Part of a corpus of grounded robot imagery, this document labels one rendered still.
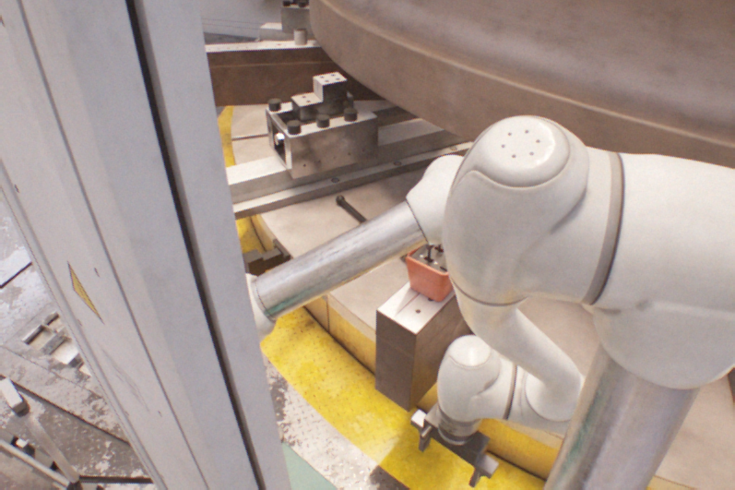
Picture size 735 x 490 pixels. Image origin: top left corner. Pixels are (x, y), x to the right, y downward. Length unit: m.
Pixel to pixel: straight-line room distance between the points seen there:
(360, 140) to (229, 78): 1.30
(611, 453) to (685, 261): 0.23
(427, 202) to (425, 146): 1.76
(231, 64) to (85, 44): 3.24
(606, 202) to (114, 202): 0.32
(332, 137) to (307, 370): 1.02
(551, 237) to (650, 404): 0.20
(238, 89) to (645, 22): 2.52
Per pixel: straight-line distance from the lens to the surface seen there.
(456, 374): 0.90
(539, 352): 0.73
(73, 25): 0.21
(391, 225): 1.06
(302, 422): 2.06
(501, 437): 1.93
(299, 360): 2.23
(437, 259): 1.45
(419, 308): 1.47
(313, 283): 1.09
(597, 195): 0.41
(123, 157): 0.24
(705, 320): 0.45
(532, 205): 0.38
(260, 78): 3.47
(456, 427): 1.03
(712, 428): 1.98
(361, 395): 2.11
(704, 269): 0.43
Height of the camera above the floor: 1.75
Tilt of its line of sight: 37 degrees down
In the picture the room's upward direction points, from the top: straight up
